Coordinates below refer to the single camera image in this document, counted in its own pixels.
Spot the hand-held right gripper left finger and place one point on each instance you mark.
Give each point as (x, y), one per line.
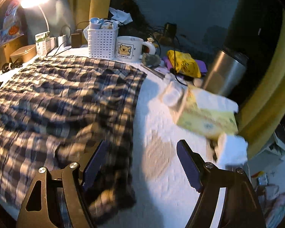
(95, 166)

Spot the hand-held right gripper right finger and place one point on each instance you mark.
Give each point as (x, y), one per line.
(188, 163)

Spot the plaid flannel shirt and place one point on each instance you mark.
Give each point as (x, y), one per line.
(61, 95)

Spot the white textured table mat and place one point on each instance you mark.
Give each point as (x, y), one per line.
(161, 194)

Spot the yellow tissue box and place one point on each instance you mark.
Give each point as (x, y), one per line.
(204, 121)

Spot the grey flat stick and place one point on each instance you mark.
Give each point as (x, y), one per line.
(154, 72)

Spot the stainless steel tumbler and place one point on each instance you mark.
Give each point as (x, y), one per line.
(223, 71)

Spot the yellow plastic bag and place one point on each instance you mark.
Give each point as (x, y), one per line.
(182, 63)

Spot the grey crumpled cloth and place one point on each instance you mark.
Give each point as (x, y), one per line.
(151, 60)

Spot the yellow curtain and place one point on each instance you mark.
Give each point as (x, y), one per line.
(273, 87)
(101, 2)

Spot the white mug with bear print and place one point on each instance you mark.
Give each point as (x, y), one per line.
(128, 49)

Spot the white plastic basket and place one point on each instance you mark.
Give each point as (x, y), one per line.
(102, 42)

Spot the brown power adapter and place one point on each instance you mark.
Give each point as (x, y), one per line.
(76, 39)

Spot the white charger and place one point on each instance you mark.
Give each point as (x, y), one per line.
(62, 40)

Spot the round tan container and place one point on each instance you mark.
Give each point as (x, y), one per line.
(23, 53)

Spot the green and white carton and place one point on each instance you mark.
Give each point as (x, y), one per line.
(41, 44)

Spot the black power adapter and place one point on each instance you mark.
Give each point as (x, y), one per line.
(170, 30)

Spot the brown cardboard box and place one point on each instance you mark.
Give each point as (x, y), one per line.
(4, 54)

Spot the white crumpled plastic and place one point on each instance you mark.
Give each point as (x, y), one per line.
(121, 15)

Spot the small printed box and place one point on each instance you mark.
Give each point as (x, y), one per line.
(4, 39)

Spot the printed snack bag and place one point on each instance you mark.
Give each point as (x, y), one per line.
(11, 16)

